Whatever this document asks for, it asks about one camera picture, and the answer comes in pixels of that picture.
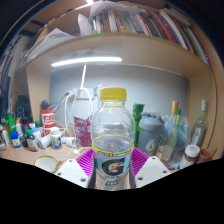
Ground green glass bottle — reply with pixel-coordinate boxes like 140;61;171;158
132;103;146;148

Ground white charging cable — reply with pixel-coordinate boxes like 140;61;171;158
61;87;95;158

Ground white power strip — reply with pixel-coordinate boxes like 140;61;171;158
71;87;101;100

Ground slim bottle with green cap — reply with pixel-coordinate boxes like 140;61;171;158
174;108;183;128

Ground clear yellow-capped drink bottle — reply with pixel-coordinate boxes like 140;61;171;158
90;87;137;192

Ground wooden shelf unit with books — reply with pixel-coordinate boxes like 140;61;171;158
16;0;214;158

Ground glass bottle with yellow cap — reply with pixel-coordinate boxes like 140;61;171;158
156;100;180;161

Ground under-shelf white light bar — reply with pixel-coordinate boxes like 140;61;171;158
50;56;124;68

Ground brown jar with white lid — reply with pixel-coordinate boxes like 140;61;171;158
179;144;201;170

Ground blue plastic bag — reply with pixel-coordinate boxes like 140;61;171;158
159;114;192;169

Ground hanging dark clothes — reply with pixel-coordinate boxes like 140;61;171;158
0;49;21;116

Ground small white blue-labelled bottle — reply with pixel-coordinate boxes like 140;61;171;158
49;128;63;150

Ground green plastic container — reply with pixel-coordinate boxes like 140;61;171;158
4;114;17;141

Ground magenta snack pouch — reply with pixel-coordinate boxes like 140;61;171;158
73;116;93;148

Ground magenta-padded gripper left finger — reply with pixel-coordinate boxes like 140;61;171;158
54;148;96;189

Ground clear glass bottle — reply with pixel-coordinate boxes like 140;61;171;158
190;98;208;149

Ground cream ceramic cup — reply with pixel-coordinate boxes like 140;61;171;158
33;155;63;174

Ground white bottle with blue cap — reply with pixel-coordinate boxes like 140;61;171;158
10;130;22;150

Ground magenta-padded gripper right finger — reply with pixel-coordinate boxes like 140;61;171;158
130;147;173;188

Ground grey shaker bottle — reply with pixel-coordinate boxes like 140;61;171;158
137;112;164;158

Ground dark bottle with green cap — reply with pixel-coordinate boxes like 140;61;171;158
25;128;39;153

